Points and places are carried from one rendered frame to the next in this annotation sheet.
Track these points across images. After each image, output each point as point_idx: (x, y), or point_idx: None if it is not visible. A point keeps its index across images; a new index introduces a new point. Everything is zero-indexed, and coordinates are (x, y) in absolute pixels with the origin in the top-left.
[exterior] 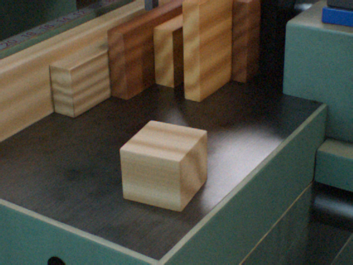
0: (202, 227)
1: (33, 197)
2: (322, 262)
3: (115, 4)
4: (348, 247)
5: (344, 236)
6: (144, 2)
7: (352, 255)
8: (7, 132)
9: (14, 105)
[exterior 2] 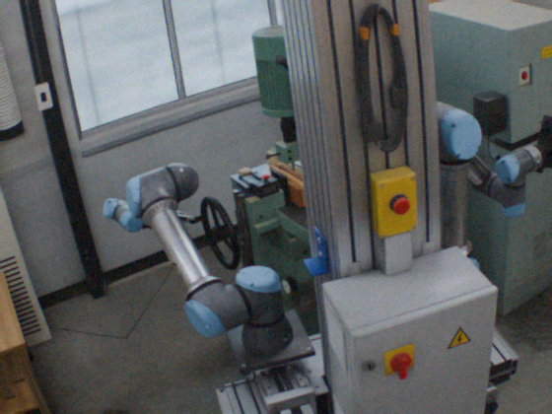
0: (235, 179)
1: (254, 169)
2: (265, 236)
3: (299, 166)
4: (276, 250)
5: (273, 243)
6: (300, 170)
7: (279, 257)
8: (275, 166)
9: (276, 163)
